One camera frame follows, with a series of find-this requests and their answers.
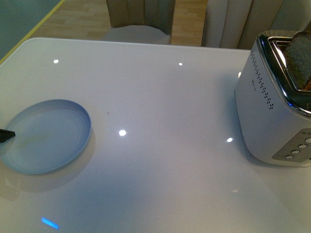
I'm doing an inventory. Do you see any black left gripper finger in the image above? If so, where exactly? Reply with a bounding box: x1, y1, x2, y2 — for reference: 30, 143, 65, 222
0, 129, 16, 143

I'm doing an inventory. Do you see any light blue round plate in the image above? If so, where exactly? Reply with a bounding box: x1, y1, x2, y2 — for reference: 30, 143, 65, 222
0, 100, 91, 175

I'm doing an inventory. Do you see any white chrome toaster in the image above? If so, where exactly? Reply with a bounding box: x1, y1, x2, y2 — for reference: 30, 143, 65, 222
234, 30, 311, 167

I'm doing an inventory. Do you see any brown bread slice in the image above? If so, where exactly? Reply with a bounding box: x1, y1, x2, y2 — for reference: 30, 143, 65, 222
284, 31, 311, 91

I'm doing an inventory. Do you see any beige upholstered chair left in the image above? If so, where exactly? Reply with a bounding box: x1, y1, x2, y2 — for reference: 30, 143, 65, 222
102, 0, 175, 45

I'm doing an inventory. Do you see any beige upholstered chair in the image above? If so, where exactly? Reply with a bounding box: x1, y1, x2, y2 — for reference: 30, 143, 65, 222
102, 0, 175, 45
202, 0, 284, 50

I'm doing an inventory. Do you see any beige upholstered chair right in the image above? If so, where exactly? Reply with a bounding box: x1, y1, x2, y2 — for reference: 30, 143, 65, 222
202, 0, 284, 50

